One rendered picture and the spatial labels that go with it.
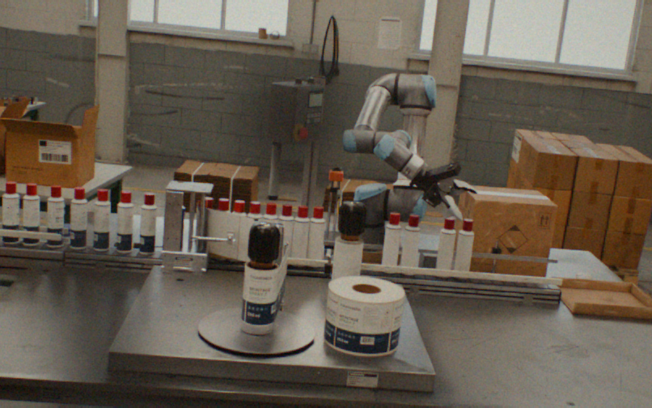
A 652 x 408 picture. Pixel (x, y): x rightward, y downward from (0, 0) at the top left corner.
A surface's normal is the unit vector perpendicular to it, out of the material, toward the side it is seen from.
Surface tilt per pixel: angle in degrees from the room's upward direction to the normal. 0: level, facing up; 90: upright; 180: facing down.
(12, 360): 0
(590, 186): 91
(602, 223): 89
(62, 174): 89
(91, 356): 0
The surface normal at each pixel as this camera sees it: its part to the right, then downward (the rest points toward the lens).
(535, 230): 0.05, 0.24
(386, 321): 0.55, 0.25
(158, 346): 0.09, -0.97
